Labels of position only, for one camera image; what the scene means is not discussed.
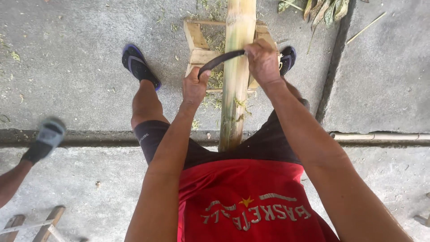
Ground thin bamboo pole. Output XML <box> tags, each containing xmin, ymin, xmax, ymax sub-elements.
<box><xmin>329</xmin><ymin>132</ymin><xmax>430</xmax><ymax>142</ymax></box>

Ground black purple right flip-flop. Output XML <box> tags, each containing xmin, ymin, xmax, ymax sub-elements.
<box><xmin>279</xmin><ymin>46</ymin><xmax>297</xmax><ymax>76</ymax></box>

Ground dry leaves heap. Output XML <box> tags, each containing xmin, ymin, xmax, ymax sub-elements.
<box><xmin>277</xmin><ymin>0</ymin><xmax>350</xmax><ymax>29</ymax></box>

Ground person's left leg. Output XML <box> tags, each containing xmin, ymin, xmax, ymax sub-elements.
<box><xmin>131</xmin><ymin>79</ymin><xmax>170</xmax><ymax>130</ymax></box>

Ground black purple flip-flop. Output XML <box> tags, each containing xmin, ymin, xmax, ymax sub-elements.
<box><xmin>279</xmin><ymin>46</ymin><xmax>297</xmax><ymax>76</ymax></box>
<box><xmin>122</xmin><ymin>44</ymin><xmax>162</xmax><ymax>91</ymax></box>

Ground thin bamboo stick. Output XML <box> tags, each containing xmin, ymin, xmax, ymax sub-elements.
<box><xmin>346</xmin><ymin>12</ymin><xmax>387</xmax><ymax>45</ymax></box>

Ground black purple left flip-flop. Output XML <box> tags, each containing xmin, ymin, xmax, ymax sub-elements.
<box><xmin>122</xmin><ymin>44</ymin><xmax>162</xmax><ymax>91</ymax></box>

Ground wooden stool frame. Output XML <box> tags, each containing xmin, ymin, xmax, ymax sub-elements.
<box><xmin>0</xmin><ymin>205</ymin><xmax>88</xmax><ymax>242</ymax></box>

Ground dark curved drawknife blade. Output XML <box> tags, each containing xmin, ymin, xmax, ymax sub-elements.
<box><xmin>198</xmin><ymin>49</ymin><xmax>246</xmax><ymax>80</ymax></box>

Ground green bamboo pole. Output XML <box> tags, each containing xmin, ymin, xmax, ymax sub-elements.
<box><xmin>218</xmin><ymin>0</ymin><xmax>257</xmax><ymax>152</ymax></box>

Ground wooden support stand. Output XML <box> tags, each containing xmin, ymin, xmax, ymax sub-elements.
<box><xmin>183</xmin><ymin>18</ymin><xmax>282</xmax><ymax>94</ymax></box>

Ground wooden piece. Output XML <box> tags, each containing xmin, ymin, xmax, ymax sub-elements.
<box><xmin>413</xmin><ymin>192</ymin><xmax>430</xmax><ymax>228</ymax></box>

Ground person's right hand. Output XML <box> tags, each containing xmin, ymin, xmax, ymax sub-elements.
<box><xmin>244</xmin><ymin>38</ymin><xmax>285</xmax><ymax>89</ymax></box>

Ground person's left hand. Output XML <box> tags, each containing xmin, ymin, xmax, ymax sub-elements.
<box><xmin>182</xmin><ymin>67</ymin><xmax>212</xmax><ymax>107</ymax></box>

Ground person's dark shorts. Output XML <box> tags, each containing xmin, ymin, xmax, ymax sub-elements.
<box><xmin>134</xmin><ymin>110</ymin><xmax>302</xmax><ymax>171</ymax></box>

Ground person's red shirt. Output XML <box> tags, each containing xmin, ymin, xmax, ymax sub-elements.
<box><xmin>177</xmin><ymin>159</ymin><xmax>340</xmax><ymax>242</ymax></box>

